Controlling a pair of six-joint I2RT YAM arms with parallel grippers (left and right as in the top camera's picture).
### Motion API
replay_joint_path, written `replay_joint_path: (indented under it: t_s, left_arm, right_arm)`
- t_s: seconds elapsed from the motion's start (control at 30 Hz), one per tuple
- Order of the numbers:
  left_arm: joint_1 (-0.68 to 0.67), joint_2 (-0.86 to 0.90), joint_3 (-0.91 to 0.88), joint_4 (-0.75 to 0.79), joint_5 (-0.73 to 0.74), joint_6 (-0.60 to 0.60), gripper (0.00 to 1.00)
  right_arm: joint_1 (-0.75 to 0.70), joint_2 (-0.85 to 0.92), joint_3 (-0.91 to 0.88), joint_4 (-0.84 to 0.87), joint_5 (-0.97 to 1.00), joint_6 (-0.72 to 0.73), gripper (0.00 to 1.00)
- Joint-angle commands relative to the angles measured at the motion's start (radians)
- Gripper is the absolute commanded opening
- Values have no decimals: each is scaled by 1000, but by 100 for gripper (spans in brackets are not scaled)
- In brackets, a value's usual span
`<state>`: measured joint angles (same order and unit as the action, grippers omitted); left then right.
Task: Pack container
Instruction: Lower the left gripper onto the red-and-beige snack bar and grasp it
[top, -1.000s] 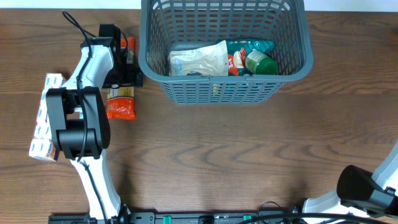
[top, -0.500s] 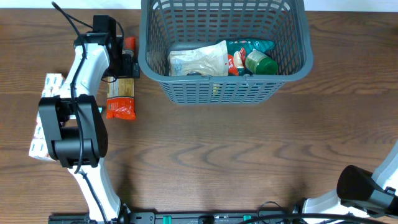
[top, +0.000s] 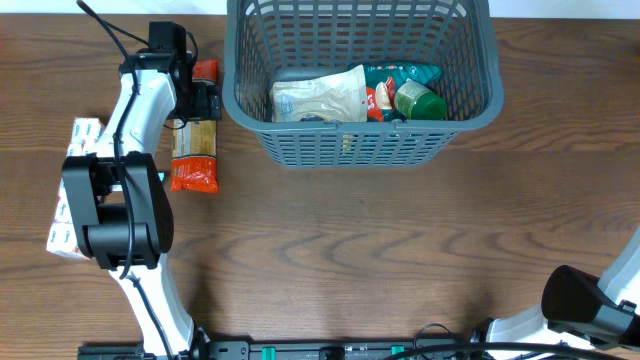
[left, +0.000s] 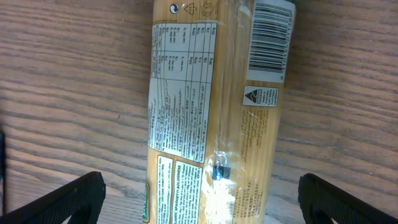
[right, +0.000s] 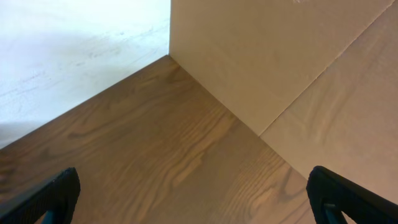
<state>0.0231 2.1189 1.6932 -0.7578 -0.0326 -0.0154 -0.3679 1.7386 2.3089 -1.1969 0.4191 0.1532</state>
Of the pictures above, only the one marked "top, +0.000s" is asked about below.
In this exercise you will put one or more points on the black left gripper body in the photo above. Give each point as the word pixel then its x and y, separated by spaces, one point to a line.
pixel 202 102

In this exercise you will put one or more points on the orange biscuit packet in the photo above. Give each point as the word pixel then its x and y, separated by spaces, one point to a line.
pixel 194 142

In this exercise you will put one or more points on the beige paper pouch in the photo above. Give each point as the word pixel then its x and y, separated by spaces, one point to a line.
pixel 338 97

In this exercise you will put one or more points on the green Nescafe coffee bag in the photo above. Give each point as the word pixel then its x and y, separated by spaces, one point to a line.
pixel 383 80

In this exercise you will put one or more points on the green lid jar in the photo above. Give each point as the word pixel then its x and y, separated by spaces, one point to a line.
pixel 417 102

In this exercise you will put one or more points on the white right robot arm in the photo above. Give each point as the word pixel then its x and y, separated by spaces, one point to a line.
pixel 579 310

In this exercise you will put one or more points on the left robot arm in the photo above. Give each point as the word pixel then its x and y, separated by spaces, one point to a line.
pixel 120 212

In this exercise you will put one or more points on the grey plastic lattice basket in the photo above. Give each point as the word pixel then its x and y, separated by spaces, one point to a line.
pixel 271 41

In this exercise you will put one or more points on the Kleenex tissue multipack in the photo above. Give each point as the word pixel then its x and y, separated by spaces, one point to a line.
pixel 62 239

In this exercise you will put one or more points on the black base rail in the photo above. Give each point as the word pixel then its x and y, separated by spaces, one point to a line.
pixel 243 350

